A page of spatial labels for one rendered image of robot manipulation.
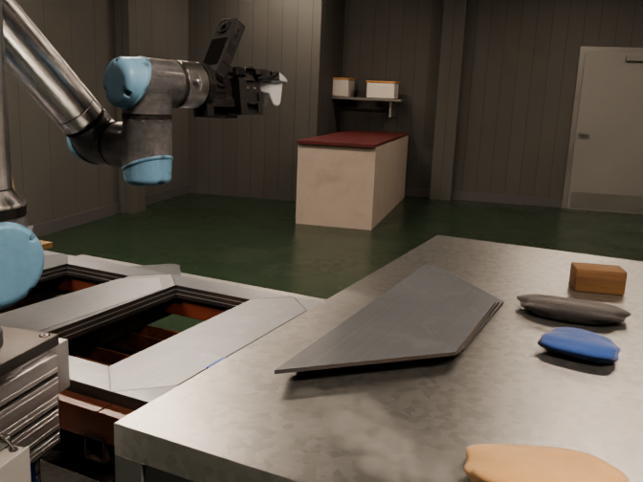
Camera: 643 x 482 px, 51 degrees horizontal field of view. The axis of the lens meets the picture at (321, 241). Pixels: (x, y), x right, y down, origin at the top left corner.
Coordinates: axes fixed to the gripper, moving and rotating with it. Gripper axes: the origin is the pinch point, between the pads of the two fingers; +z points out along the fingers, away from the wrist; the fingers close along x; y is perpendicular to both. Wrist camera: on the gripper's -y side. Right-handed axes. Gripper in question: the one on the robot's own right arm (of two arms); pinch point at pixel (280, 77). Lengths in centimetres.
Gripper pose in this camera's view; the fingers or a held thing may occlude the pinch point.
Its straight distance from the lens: 129.2
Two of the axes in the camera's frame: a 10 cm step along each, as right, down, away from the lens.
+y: 0.6, 9.9, 1.3
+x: 7.6, 0.4, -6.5
